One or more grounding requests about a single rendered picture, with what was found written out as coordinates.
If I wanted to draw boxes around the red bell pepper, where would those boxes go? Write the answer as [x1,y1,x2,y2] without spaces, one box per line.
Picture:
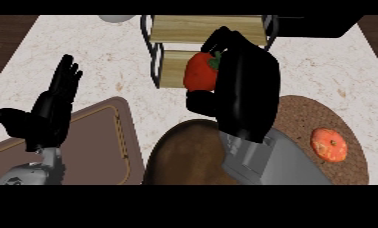
[182,50,223,93]

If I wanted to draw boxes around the orange round fruit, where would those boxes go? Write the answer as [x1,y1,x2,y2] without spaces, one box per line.
[309,127,350,164]

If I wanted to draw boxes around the brown cork round placemat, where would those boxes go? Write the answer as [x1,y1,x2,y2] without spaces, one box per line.
[270,94,371,186]

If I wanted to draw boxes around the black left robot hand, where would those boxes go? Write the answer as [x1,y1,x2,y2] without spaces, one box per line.
[0,54,84,153]

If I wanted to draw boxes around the black appliance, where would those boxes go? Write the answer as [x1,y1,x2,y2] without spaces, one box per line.
[273,14,366,39]

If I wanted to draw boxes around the grey round object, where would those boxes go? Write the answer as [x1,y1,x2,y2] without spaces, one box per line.
[98,14,136,24]

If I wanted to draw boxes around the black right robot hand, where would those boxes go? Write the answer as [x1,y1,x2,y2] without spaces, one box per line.
[185,26,282,144]

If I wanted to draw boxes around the wooden tiered shelf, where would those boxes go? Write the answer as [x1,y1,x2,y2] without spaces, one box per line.
[141,14,281,90]

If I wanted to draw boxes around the brown rectangular placemat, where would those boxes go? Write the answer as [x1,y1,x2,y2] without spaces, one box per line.
[0,96,146,186]

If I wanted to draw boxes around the dark brown wooden bowl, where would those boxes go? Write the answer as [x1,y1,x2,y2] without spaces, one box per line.
[142,118,241,186]

